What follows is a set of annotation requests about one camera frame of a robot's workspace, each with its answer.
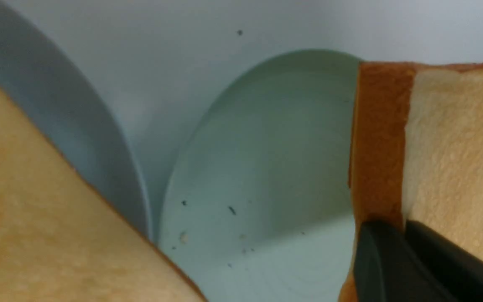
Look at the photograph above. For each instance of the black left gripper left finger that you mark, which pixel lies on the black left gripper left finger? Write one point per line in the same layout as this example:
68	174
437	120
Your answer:
386	269

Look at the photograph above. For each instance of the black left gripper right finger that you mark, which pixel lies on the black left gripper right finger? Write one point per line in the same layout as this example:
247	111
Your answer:
458	271

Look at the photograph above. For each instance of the toast bread slice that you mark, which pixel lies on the toast bread slice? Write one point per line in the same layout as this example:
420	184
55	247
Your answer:
60	241
417	152

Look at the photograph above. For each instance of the mint green centre plate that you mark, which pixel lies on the mint green centre plate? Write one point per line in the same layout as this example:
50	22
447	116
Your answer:
258	208

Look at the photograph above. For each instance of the light blue bread plate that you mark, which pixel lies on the light blue bread plate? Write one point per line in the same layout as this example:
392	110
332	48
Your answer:
56	96

